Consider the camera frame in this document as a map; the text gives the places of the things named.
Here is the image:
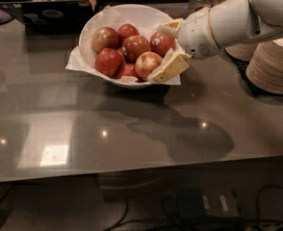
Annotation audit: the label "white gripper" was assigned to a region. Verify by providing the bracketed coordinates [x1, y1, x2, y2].
[147, 8, 219, 84]

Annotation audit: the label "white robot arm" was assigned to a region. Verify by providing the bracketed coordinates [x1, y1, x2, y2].
[148, 0, 283, 84]

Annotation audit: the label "red apple with sticker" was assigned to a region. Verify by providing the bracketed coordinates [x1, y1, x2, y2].
[150, 33, 176, 57]

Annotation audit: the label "yellow red apple front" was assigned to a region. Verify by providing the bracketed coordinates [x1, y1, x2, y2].
[135, 52, 163, 81]

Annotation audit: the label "white bowl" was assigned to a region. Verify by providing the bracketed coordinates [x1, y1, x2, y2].
[78, 4, 188, 90]

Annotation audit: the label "red apple centre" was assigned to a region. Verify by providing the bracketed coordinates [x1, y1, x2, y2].
[122, 36, 151, 63]

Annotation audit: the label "red apple top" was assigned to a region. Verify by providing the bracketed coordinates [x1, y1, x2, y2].
[117, 23, 140, 41]

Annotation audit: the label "small red apple bottom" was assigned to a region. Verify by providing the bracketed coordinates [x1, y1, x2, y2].
[116, 64, 138, 79]

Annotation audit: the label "red apple front left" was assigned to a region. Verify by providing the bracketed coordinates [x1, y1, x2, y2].
[94, 48, 122, 77]

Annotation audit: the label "greenish red apple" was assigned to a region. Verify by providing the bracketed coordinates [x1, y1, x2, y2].
[91, 27, 120, 54]

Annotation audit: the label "stack of paper plates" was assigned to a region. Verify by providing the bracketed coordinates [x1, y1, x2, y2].
[246, 38, 283, 94]
[225, 43, 258, 62]

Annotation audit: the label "black mat under plates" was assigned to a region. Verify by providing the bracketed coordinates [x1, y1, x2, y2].
[227, 53, 281, 96]

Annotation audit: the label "white paper liner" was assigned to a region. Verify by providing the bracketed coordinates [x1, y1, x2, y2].
[64, 5, 182, 87]

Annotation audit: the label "front stack of paper plates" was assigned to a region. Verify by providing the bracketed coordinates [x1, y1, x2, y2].
[246, 38, 283, 94]

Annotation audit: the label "black laptop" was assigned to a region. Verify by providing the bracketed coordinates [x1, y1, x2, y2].
[0, 0, 95, 34]

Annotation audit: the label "blue power box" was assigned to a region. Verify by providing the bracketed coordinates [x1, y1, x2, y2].
[176, 189, 243, 220]

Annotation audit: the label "black cable on floor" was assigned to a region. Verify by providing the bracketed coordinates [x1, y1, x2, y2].
[102, 185, 283, 231]

